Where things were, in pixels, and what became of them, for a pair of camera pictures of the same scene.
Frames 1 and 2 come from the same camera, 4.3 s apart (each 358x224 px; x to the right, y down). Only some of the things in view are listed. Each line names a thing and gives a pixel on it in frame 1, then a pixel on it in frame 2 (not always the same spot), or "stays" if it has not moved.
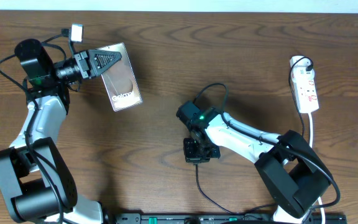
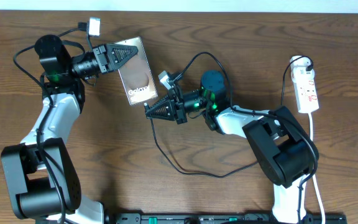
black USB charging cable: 299,113 to 309,68
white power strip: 306,95 stays
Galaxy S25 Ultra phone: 120,81 to 136,74
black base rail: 314,218 stays
